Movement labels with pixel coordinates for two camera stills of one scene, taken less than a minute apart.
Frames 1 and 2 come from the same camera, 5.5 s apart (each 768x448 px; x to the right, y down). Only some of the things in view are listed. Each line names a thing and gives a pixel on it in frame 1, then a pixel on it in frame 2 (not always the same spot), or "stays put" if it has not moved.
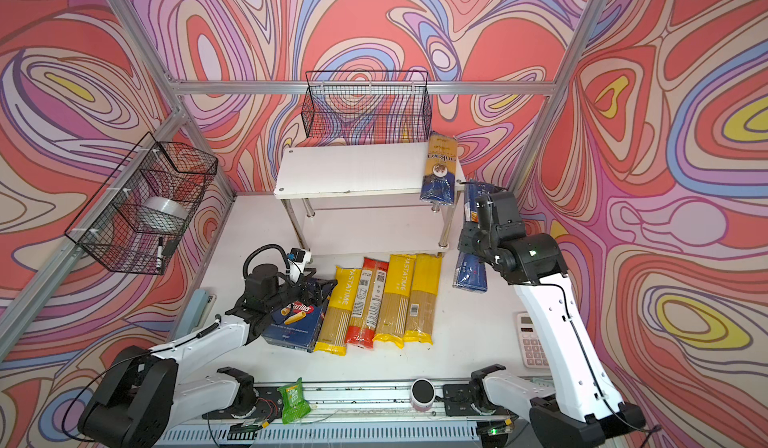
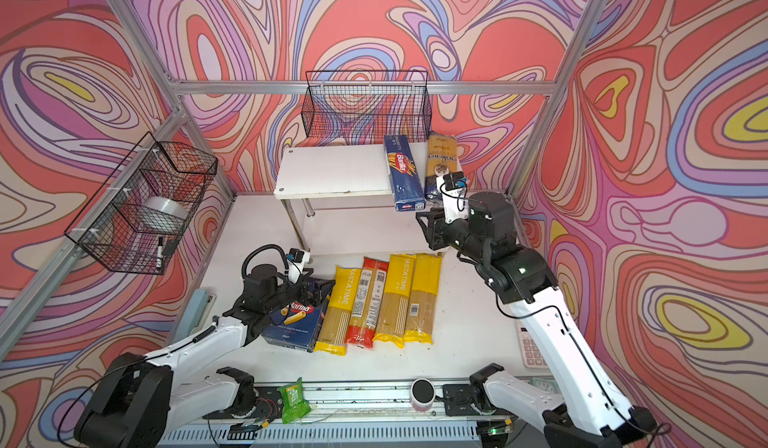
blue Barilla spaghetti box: x=470 y=272 → x=405 y=180
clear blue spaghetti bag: x=438 y=184 stays put
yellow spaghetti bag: x=422 y=298 stays put
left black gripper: x=316 y=289 stays put
